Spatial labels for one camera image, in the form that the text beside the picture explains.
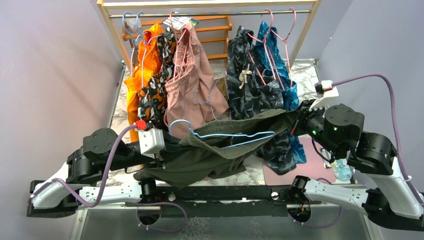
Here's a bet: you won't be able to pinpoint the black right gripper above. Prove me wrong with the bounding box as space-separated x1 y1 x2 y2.
279 98 342 156

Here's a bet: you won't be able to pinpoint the olive green shorts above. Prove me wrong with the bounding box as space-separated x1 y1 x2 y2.
133 109 297 188

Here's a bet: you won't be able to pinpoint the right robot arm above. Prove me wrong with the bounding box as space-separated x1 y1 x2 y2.
288 100 424 232

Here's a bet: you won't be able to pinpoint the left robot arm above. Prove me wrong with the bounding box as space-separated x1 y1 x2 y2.
26 128 188 219

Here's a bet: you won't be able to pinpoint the black shark print shorts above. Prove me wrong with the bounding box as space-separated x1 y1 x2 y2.
226 26 296 175

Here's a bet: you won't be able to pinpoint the orange black camo shorts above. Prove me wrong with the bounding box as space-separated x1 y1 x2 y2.
137 26 177 130

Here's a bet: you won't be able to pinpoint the dusty pink shorts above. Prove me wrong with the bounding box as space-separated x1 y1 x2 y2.
164 22 229 139

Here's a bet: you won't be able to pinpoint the blue shark print shorts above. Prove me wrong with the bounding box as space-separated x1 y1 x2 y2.
254 21 307 165

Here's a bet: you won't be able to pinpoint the pink hanger on pink shorts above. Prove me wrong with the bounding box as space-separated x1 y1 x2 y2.
169 10 187 80

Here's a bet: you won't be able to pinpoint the blue hanger on orange shorts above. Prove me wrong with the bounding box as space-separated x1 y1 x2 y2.
122 12 164 74

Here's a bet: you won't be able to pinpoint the metal clipboard clip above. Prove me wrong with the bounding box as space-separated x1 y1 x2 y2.
320 148 332 169

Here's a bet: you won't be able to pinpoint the pink mat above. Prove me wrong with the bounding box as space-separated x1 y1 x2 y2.
263 136 337 186

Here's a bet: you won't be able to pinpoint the metal hanging rod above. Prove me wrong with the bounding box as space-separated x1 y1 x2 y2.
108 10 312 19

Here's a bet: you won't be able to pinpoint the wooden ladder shelf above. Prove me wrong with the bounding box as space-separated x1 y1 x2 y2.
122 15 233 61

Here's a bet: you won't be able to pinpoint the colourful marker box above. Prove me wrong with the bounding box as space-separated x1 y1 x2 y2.
162 16 200 31

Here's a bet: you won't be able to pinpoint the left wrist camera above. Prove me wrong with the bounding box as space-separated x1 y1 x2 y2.
134 120 165 155

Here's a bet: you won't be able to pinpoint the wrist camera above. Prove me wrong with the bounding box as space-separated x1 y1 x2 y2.
309 80 339 111
134 120 165 155

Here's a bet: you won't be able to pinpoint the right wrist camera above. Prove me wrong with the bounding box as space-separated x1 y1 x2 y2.
309 80 339 111

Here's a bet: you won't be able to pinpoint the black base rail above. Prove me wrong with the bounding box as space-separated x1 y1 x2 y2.
125 185 322 218

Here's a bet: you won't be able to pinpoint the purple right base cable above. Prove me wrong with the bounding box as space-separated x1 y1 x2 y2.
287 178 344 229

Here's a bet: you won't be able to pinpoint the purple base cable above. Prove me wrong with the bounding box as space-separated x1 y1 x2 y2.
136 202 189 233
287 178 344 229

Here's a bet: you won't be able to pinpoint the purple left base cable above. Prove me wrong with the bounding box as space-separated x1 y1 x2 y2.
136 202 189 233

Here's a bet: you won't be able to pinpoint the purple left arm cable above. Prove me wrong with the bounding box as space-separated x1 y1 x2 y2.
28 123 138 209

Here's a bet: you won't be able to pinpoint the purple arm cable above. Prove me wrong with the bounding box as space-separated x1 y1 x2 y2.
28 123 138 209
331 73 424 206

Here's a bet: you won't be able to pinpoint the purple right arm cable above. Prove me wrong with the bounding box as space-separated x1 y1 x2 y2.
331 73 424 206

